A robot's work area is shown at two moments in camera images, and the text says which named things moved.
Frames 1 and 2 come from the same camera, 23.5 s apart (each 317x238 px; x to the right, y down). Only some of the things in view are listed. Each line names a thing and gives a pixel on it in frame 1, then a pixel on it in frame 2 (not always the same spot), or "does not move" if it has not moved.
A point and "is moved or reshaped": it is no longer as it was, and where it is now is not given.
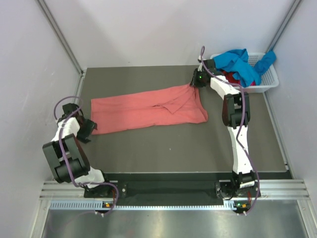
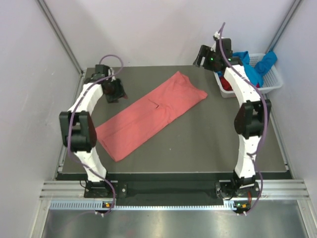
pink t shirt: [173, 105] is moved or reshaped
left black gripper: [91, 126] to [119, 92]
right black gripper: [193, 82] to [204, 52]
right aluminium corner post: [289, 17] does not move
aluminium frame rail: [296, 188] does not move
